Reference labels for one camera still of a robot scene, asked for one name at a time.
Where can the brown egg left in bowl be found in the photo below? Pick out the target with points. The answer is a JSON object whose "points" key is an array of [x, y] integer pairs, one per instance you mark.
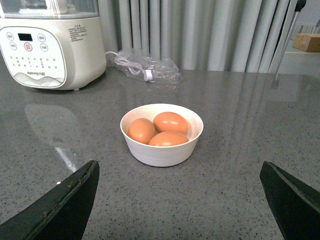
{"points": [[141, 130]]}

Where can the grey curtain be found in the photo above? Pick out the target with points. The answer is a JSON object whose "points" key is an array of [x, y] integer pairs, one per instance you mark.
{"points": [[213, 35]]}

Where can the metal stand pole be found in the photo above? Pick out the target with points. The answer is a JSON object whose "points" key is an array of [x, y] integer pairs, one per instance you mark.
{"points": [[299, 6]]}

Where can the brown egg in bowl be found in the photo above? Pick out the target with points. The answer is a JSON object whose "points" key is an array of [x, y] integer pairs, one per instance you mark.
{"points": [[168, 138], [170, 121], [141, 130]]}

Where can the brown egg front in bowl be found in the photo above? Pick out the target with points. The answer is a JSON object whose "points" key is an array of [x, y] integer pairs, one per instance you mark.
{"points": [[168, 138]]}

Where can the cardboard box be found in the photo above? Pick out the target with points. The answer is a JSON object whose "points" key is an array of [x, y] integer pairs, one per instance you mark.
{"points": [[307, 42]]}

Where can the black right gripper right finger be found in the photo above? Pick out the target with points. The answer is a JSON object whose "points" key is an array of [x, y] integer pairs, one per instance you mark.
{"points": [[294, 204]]}

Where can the white round bowl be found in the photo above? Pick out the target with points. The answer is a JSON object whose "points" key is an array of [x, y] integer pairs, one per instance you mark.
{"points": [[162, 156]]}

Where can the white Joyoung soymilk machine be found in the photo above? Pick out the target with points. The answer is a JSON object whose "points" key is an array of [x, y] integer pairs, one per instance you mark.
{"points": [[52, 44]]}

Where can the brown egg back in bowl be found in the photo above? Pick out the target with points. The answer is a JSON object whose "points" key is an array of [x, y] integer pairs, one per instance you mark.
{"points": [[170, 121]]}

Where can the clear plastic bag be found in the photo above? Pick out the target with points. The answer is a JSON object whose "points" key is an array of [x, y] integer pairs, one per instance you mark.
{"points": [[140, 65]]}

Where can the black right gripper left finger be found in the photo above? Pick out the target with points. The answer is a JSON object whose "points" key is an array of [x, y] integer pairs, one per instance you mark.
{"points": [[60, 214]]}

